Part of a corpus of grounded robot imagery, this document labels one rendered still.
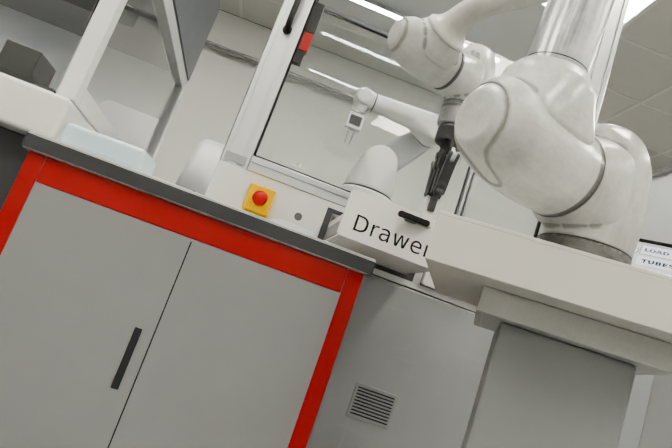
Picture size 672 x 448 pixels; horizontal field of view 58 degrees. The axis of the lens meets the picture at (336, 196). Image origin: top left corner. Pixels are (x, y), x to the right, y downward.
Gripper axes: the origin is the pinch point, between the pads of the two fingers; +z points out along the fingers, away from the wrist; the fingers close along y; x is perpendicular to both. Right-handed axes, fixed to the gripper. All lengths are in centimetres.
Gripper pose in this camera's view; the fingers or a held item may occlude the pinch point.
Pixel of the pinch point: (428, 212)
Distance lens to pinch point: 137.3
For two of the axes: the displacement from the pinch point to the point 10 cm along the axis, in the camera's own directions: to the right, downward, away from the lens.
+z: -3.3, 9.2, -2.1
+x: -9.3, -3.6, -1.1
